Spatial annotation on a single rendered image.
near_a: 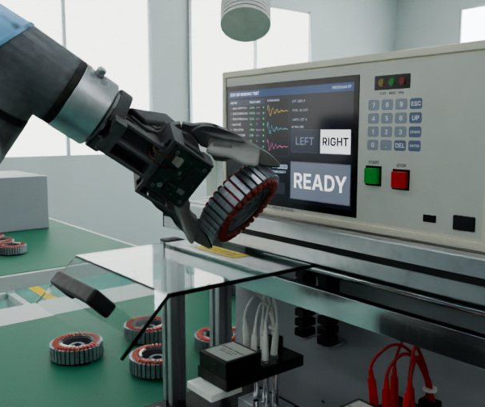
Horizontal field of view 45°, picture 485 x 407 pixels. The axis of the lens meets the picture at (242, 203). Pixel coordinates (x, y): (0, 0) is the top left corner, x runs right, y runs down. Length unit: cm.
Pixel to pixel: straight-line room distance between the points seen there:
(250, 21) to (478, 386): 141
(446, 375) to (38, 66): 61
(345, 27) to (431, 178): 720
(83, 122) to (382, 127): 33
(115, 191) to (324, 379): 488
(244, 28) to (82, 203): 387
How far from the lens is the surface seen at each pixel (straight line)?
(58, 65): 60
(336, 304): 70
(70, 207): 556
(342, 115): 72
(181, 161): 61
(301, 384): 103
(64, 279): 72
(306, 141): 76
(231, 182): 67
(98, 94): 61
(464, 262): 60
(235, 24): 194
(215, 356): 84
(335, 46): 764
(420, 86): 65
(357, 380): 93
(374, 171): 68
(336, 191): 73
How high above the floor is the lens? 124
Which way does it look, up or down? 7 degrees down
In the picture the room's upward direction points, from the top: straight up
